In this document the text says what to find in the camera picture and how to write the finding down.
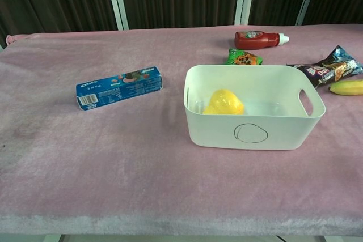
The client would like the yellow mango fruit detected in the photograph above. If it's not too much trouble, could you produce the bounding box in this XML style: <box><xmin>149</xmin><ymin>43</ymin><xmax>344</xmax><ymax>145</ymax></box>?
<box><xmin>202</xmin><ymin>88</ymin><xmax>246</xmax><ymax>116</ymax></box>

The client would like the blue Oreo cookie box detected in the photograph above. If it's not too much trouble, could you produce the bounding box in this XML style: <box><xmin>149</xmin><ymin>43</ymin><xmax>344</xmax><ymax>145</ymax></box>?
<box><xmin>75</xmin><ymin>66</ymin><xmax>163</xmax><ymax>111</ymax></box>

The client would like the green snack packet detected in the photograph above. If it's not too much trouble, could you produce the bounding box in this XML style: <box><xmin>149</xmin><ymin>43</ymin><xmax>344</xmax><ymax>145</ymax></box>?
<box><xmin>225</xmin><ymin>48</ymin><xmax>264</xmax><ymax>66</ymax></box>

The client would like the pink fleece table cloth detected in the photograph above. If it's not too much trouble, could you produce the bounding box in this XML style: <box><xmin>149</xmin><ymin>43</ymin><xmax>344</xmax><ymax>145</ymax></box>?
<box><xmin>0</xmin><ymin>22</ymin><xmax>363</xmax><ymax>236</ymax></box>

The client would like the red ketchup squeeze bottle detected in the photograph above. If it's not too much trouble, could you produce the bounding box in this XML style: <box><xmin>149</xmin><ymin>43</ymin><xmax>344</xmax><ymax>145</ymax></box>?
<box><xmin>234</xmin><ymin>30</ymin><xmax>290</xmax><ymax>50</ymax></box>

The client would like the dark Doritos chip bag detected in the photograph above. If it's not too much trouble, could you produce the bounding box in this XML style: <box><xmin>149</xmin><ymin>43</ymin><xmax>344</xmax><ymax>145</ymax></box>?
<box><xmin>286</xmin><ymin>45</ymin><xmax>363</xmax><ymax>90</ymax></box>

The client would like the yellow banana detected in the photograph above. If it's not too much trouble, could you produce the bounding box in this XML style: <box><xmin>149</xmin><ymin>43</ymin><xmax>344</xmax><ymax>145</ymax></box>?
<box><xmin>328</xmin><ymin>79</ymin><xmax>363</xmax><ymax>96</ymax></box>

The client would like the white plastic basket with handles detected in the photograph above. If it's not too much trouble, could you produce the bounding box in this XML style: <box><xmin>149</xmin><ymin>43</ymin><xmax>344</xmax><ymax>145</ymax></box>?
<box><xmin>183</xmin><ymin>64</ymin><xmax>326</xmax><ymax>151</ymax></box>

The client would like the white double frame post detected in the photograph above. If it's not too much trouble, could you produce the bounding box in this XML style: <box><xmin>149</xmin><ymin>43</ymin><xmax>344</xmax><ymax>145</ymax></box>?
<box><xmin>104</xmin><ymin>0</ymin><xmax>130</xmax><ymax>31</ymax></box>

